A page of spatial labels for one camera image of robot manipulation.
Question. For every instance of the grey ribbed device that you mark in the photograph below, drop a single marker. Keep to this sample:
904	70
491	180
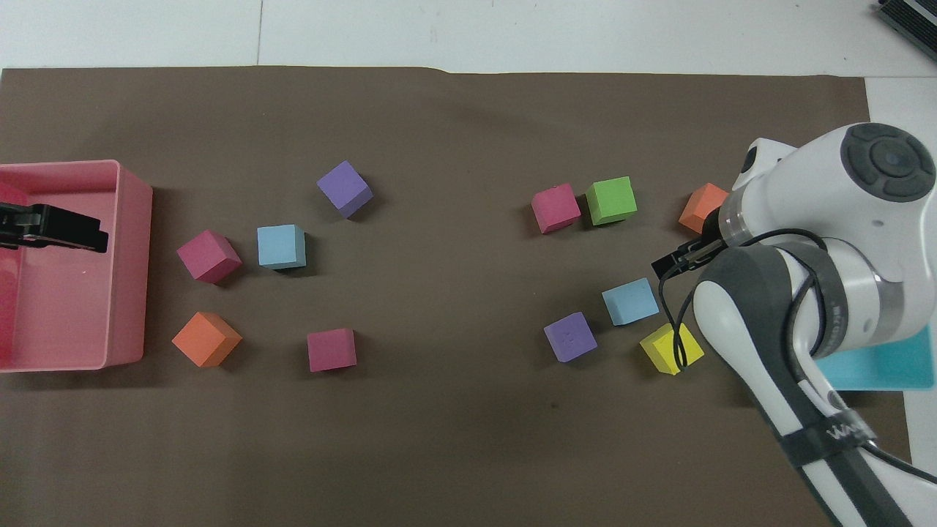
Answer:
915	16

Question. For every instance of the purple foam block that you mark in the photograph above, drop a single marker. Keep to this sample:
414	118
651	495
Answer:
342	187
570	337

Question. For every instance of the orange foam block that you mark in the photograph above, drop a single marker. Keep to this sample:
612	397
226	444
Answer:
703	206
205	339

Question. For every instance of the green foam block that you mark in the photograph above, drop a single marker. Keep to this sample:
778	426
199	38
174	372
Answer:
611	200

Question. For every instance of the cyan plastic tray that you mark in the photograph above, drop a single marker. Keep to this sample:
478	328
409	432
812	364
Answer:
886	369

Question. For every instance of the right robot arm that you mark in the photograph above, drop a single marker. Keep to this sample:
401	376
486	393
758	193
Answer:
805	183

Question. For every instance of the light blue foam block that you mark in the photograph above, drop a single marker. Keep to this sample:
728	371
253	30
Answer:
280	246
630	301

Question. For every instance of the pink plastic bin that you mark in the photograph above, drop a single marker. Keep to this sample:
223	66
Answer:
73	315

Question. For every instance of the yellow foam block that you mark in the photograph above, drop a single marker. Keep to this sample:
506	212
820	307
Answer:
666	350

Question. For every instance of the magenta foam block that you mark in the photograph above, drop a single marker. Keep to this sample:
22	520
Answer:
555	208
331	350
207	256

